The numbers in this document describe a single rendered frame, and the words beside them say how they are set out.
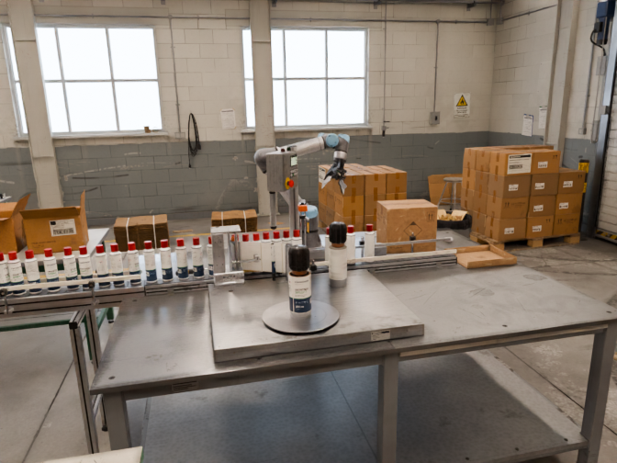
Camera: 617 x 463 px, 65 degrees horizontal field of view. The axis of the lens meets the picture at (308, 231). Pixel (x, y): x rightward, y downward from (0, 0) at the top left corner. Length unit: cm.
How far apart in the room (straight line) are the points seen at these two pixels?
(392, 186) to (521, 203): 146
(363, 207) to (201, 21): 371
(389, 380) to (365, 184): 411
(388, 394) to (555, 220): 470
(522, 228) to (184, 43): 525
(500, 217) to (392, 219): 320
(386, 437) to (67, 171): 669
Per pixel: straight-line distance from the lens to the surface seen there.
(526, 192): 605
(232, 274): 234
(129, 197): 790
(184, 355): 187
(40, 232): 364
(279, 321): 192
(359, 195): 584
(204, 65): 773
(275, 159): 241
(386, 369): 193
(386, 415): 204
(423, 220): 289
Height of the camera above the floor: 170
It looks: 15 degrees down
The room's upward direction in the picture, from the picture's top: 1 degrees counter-clockwise
